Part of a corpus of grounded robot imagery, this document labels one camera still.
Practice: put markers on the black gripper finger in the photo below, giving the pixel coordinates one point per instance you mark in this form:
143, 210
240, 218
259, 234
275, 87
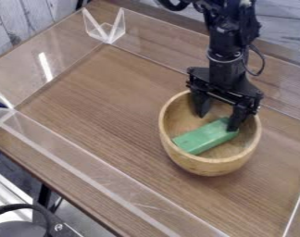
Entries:
202, 101
239, 117

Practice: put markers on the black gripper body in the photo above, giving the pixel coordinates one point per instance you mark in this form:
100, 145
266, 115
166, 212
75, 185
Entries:
226, 82

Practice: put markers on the green rectangular block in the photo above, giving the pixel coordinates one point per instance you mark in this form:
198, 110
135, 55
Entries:
204, 138

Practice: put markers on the brown wooden bowl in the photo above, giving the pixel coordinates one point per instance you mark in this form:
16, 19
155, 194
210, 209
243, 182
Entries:
228, 156

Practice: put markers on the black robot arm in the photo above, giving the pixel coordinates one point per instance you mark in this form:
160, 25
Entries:
234, 29

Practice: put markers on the black table leg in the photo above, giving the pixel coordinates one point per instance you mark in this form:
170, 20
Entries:
45, 195

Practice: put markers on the clear acrylic tray wall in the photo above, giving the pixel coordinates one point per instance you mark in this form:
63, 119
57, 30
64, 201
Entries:
83, 89

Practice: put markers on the grey metal base plate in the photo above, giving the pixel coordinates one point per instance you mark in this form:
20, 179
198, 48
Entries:
53, 228

